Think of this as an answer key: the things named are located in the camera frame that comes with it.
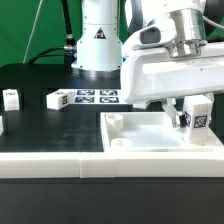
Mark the sheet of fiducial tags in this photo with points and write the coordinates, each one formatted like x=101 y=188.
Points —
x=96 y=96

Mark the white obstacle fence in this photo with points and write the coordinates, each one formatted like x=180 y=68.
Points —
x=109 y=165

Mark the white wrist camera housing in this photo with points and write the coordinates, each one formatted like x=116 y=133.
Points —
x=160 y=33

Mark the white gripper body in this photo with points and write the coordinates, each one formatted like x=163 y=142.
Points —
x=151 y=75

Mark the white square tabletop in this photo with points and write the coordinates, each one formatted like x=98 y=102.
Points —
x=149 y=132

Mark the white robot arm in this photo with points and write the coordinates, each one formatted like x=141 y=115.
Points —
x=99 y=48

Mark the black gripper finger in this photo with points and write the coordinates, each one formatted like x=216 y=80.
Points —
x=168 y=107

